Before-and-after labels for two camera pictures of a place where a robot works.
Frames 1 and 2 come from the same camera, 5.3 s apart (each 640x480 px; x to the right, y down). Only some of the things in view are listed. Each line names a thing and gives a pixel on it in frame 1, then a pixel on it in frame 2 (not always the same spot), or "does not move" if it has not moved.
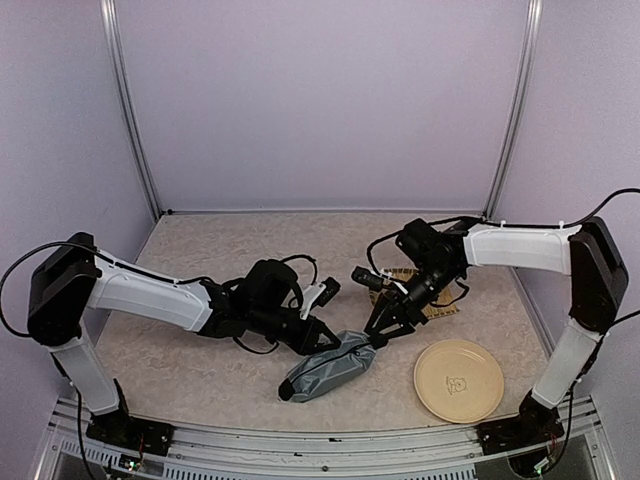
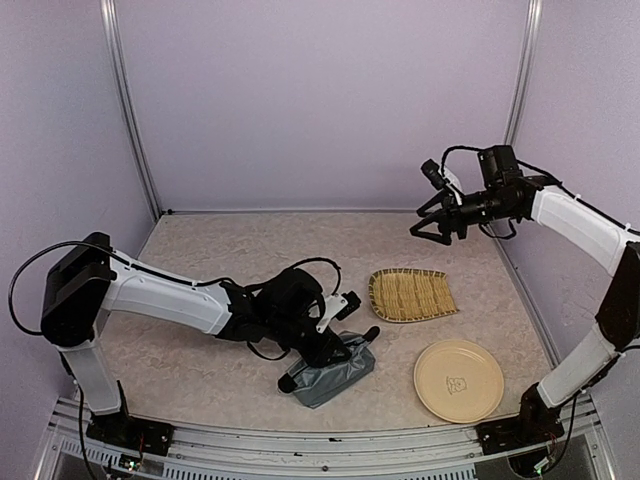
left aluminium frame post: x=112 y=38 does not move
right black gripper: x=409 y=312 -> x=449 y=210
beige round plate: x=459 y=381 does not move
